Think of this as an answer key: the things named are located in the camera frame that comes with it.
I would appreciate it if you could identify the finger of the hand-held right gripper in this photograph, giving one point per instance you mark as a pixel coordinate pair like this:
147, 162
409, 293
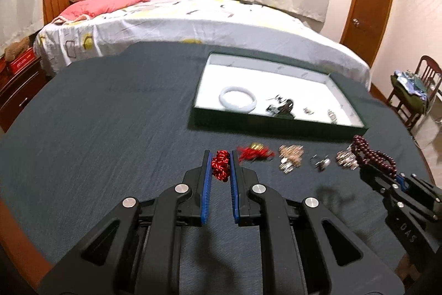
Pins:
419, 194
380, 181

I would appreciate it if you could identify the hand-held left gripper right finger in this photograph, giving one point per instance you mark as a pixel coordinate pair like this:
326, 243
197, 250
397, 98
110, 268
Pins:
234, 188

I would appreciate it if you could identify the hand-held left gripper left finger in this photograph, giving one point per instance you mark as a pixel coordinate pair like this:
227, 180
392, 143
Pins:
206, 188

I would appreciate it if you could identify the red woven knot ornament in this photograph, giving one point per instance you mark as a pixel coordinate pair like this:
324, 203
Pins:
220, 165

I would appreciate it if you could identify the silver leaf brooch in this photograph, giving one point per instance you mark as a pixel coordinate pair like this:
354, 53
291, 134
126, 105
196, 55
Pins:
332, 115

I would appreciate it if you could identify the white jade bangle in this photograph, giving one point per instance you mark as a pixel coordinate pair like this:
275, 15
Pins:
223, 100

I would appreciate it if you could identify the dark black silver brooch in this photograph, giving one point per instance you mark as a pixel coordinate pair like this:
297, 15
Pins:
285, 106

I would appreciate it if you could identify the small pearl flower brooch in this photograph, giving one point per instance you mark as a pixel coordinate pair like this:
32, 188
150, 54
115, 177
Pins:
308, 111

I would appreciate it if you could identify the dark green paper-lined tray box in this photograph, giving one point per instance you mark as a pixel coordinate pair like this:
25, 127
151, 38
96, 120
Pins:
276, 80

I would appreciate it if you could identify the red tassel with gold bell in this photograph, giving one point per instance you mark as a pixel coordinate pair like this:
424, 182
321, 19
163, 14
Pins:
257, 153

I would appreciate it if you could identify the small silver blue brooch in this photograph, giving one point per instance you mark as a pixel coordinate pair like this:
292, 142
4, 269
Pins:
323, 163

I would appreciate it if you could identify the pile of clothes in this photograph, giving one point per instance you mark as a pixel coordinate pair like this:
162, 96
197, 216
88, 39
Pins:
409, 94

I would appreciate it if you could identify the dark grey tablecloth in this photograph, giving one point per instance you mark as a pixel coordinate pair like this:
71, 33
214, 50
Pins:
103, 129

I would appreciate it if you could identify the dark wooden chair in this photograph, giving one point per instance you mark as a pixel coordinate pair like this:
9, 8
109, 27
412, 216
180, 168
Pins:
428, 65

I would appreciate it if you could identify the bed with patterned white sheet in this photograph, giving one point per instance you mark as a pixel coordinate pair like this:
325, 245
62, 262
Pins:
207, 29

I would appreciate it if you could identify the brown wooden door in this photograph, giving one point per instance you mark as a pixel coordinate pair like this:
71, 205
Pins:
369, 4

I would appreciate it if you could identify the pink pillow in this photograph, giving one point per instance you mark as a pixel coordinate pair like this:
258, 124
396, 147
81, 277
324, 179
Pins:
103, 3

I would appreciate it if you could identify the dark wooden nightstand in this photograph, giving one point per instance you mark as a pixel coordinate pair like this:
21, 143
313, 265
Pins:
17, 91

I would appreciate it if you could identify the brown plush toy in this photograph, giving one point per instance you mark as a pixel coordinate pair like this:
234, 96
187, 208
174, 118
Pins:
15, 48

